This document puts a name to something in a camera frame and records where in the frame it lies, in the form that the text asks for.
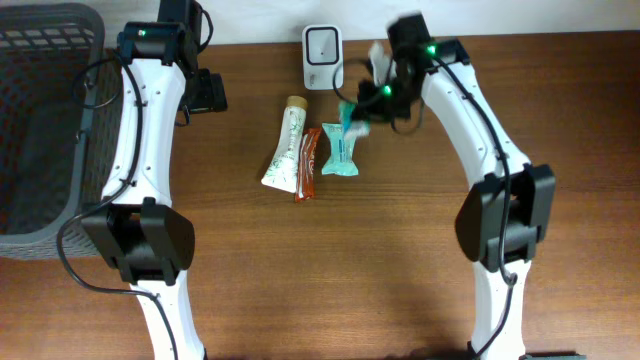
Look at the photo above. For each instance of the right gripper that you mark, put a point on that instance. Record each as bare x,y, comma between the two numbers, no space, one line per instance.
368,108

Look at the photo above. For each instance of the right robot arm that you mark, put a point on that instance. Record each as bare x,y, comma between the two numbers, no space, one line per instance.
506,212

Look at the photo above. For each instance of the grey plastic mesh basket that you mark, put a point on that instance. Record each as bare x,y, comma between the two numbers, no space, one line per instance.
61,101

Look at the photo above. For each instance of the white floral cosmetic tube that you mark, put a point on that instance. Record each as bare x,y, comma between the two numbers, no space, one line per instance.
282,171

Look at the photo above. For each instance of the small teal tissue pack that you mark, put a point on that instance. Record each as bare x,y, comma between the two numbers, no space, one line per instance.
352,128

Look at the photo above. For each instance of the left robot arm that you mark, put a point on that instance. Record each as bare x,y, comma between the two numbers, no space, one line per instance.
134,226

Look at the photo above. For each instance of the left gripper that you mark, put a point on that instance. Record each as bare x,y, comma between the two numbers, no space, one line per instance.
210,94

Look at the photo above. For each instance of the orange snack bar wrapper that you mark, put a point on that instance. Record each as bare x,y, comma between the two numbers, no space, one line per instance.
305,188

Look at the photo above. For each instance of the green wet wipes pack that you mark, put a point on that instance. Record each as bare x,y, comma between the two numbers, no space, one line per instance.
340,161

